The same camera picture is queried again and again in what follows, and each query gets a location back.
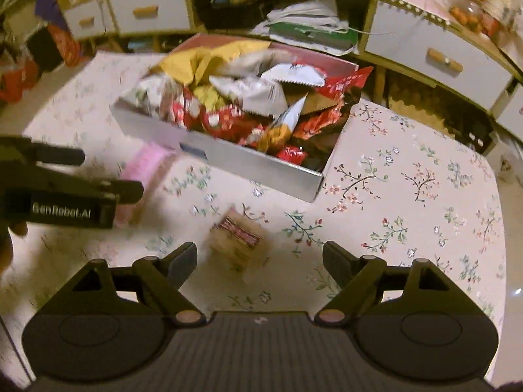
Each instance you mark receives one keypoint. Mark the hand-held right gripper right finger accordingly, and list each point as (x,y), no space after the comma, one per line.
(336,263)

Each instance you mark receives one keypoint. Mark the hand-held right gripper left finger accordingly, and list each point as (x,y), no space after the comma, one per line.
(184,263)

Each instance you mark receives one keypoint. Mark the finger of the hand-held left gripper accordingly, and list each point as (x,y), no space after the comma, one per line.
(122,192)
(61,155)

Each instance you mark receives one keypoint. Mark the pink snack packet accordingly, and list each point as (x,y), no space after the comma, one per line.
(145,179)

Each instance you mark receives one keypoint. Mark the brown translucent snack packet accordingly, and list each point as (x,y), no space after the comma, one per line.
(239,241)

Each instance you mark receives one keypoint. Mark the white and pink cardboard box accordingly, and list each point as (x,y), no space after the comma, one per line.
(245,167)

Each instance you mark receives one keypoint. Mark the large yellow snack packet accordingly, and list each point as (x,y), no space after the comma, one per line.
(184,63)

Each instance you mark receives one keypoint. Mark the narrow white snack packet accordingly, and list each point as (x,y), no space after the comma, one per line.
(290,116)

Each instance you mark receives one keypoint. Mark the white snack packet grey text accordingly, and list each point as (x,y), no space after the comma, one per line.
(253,96)

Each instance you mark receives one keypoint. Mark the person's left hand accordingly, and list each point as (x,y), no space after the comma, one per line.
(18,230)

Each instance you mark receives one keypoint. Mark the red bag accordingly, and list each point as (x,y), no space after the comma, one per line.
(63,45)
(16,81)

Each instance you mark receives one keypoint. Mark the white and green snack packet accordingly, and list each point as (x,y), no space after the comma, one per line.
(147,94)

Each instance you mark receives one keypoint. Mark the black stool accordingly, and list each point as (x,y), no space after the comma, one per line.
(43,51)

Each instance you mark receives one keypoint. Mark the small yellow snack packet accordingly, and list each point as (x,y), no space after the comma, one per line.
(208,96)

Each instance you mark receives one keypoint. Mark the red snack packet white label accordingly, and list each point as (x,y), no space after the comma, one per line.
(318,124)

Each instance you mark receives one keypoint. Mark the green box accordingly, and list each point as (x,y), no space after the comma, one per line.
(314,36)

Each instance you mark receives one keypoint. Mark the white plastic bags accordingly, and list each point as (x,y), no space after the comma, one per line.
(302,12)

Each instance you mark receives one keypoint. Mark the glass jar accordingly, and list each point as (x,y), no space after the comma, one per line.
(465,14)

